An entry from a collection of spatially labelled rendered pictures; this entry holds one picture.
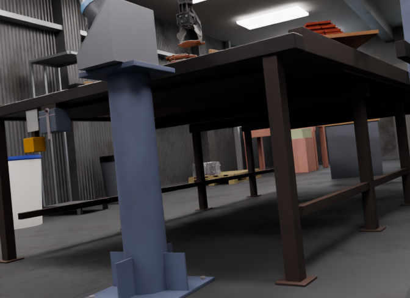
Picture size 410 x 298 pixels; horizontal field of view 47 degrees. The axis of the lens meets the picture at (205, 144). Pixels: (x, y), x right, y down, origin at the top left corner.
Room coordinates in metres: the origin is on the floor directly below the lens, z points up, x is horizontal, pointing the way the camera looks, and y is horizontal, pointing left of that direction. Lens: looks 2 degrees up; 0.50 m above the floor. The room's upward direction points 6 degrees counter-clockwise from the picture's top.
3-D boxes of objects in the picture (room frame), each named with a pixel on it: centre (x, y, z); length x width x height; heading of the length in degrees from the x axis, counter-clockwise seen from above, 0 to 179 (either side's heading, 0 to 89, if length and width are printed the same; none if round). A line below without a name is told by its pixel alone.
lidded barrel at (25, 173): (4.68, 1.92, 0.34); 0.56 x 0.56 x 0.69
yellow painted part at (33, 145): (2.61, 0.94, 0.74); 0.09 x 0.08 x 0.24; 55
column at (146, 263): (1.85, 0.27, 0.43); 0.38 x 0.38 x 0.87; 61
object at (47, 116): (2.51, 0.79, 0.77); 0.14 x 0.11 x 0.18; 55
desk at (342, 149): (7.26, -2.27, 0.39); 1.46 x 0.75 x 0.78; 163
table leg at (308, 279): (1.78, -0.29, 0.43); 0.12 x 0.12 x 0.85; 55
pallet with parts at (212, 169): (8.61, -0.33, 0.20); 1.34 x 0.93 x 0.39; 151
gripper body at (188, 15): (2.30, 0.03, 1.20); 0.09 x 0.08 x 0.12; 157
